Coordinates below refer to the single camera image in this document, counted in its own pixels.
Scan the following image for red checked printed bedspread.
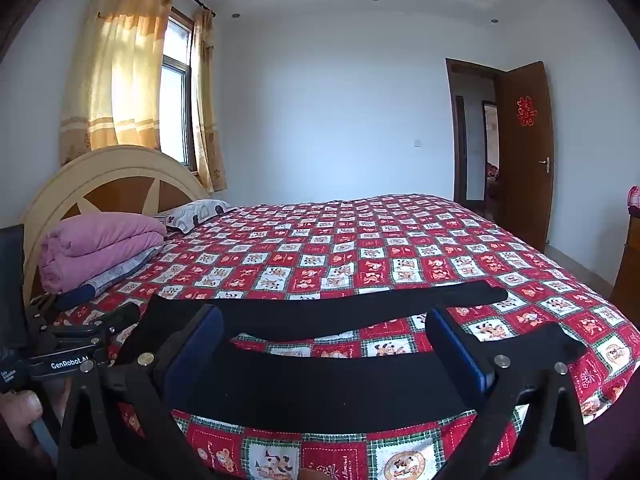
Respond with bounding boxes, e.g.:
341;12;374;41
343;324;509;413
50;194;640;480

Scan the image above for brown door frame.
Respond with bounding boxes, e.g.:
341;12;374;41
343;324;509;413
445;58;506;221

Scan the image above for wooden cabinet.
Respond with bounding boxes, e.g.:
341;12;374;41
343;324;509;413
609;209;640;317

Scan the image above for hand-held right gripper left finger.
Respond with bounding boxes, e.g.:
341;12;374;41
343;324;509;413
56;304;226;480

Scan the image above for dark blue cloth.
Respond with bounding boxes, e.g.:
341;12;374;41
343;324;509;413
54;283;99;312

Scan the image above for brown wooden door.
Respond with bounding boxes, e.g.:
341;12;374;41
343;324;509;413
502;61;556;254

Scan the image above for pink folded quilt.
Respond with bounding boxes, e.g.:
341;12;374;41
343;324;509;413
40;212;168;295

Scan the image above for wide yellow curtain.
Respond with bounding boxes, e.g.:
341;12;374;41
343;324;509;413
59;0;176;168

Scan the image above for cream wooden headboard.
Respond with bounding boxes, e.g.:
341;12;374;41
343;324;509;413
19;145;211;307

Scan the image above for red paper door decoration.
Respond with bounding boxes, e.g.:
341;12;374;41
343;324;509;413
516;95;536;128

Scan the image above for black pants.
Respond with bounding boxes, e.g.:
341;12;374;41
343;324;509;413
117;280;587;434

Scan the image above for person's left hand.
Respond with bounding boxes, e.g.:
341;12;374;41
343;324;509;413
0;391;45;461

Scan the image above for window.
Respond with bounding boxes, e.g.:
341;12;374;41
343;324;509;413
159;7;197;171

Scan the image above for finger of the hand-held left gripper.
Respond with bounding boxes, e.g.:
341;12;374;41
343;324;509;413
97;302;142;343

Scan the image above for narrow yellow curtain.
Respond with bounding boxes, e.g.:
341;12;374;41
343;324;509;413
191;7;229;194

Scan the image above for white patterned pillow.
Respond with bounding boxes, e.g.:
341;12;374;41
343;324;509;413
152;199;234;235

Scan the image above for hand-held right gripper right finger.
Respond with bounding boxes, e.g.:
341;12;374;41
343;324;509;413
425;305;591;480

